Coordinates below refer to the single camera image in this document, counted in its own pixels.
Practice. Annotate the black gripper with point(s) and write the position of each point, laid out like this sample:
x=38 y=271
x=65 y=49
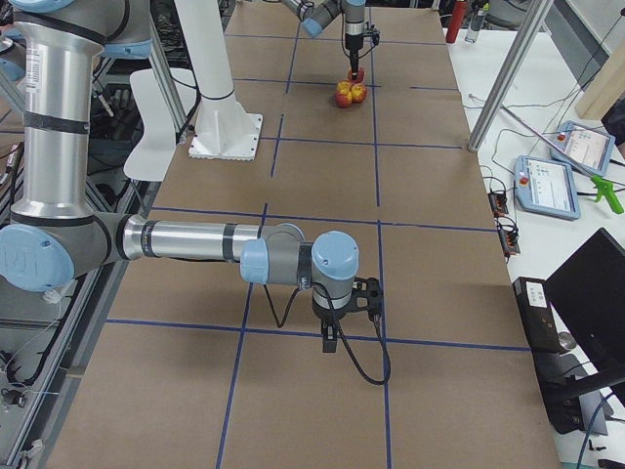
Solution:
x=326 y=313
x=353 y=35

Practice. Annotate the dark red lone apple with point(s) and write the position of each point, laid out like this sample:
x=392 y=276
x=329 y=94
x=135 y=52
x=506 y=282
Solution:
x=359 y=75

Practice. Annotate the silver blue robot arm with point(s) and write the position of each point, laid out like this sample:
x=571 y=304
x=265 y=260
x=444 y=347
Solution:
x=315 y=18
x=54 y=236

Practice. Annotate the red yellow apple left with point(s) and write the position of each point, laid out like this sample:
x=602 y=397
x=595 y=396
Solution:
x=344 y=87

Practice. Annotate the red yellow apple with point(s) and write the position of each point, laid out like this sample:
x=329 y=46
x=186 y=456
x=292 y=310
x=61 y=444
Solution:
x=344 y=87
x=359 y=93
x=343 y=98

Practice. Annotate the red yellow apple right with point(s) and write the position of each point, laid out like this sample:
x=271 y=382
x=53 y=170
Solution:
x=359 y=93

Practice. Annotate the red yellow apple front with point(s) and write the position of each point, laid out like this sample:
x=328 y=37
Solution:
x=343 y=98

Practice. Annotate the red bottle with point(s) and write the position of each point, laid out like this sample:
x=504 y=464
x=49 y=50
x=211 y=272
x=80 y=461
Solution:
x=456 y=20

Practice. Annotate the clear water bottle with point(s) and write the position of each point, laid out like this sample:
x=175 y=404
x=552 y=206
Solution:
x=479 y=10

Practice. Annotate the black control box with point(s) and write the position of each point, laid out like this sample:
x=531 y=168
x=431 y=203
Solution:
x=538 y=320

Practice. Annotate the near blue teach pendant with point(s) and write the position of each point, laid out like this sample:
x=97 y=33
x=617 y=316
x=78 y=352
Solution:
x=545 y=186

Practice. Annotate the blue teach pendant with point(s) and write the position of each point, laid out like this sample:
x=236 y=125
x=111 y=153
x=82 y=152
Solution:
x=588 y=147
x=545 y=186

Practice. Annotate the far blue teach pendant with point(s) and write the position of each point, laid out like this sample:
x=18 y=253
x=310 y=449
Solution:
x=588 y=147

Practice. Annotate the black monitor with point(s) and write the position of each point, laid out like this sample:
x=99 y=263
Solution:
x=587 y=291

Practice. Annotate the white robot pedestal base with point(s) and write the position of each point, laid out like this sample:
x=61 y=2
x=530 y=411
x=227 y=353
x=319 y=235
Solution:
x=216 y=136

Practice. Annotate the grey aluminium frame post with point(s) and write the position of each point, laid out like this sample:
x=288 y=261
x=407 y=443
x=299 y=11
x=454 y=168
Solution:
x=535 y=16

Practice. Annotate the black cable connector block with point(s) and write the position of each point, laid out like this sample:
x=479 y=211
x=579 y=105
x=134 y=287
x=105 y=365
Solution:
x=498 y=202

